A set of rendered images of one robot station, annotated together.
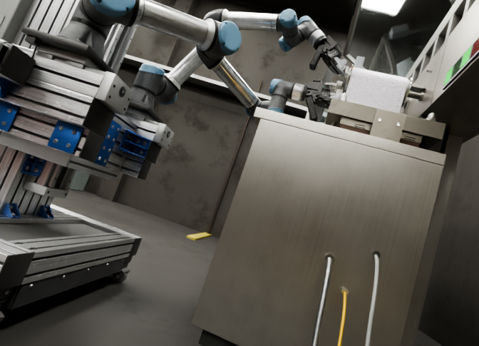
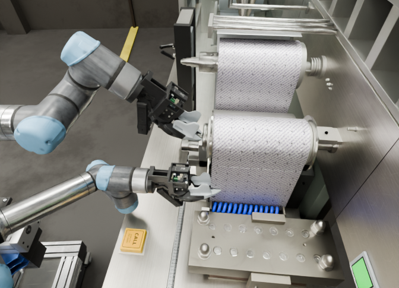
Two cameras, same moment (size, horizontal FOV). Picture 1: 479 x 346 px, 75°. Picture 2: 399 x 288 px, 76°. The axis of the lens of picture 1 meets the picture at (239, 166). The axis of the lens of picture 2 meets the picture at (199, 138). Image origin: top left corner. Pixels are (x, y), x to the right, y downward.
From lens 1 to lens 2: 1.54 m
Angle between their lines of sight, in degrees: 54
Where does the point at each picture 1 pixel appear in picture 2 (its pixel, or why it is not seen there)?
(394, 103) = (285, 182)
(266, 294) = not seen: outside the picture
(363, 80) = (233, 160)
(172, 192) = not seen: outside the picture
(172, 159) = not seen: outside the picture
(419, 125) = (309, 280)
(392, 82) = (282, 158)
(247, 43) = not seen: outside the picture
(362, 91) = (235, 173)
